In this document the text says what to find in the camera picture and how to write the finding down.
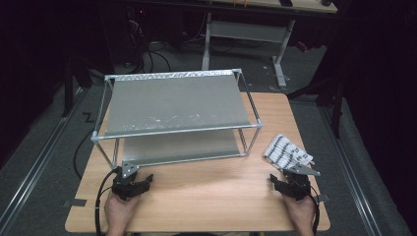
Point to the person's right hand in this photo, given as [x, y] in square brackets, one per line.
[303, 213]

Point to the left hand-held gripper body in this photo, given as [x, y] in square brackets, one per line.
[126, 188]

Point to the metal floor rail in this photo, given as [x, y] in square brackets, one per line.
[349, 170]
[32, 170]

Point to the metal rack with grey shelves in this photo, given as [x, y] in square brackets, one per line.
[173, 101]

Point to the background desk with white legs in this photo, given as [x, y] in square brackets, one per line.
[246, 31]

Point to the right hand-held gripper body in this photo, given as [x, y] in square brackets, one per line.
[296, 187]

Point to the small red object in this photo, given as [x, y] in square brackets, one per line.
[302, 46]

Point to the grey tape piece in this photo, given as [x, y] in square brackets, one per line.
[323, 197]
[77, 202]

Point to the person's left hand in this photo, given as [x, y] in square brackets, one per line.
[119, 213]

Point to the white black-striped cloth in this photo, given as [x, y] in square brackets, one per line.
[285, 152]

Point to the black stand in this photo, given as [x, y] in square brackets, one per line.
[337, 111]
[68, 91]

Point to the dark computer tower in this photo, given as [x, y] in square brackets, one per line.
[136, 29]

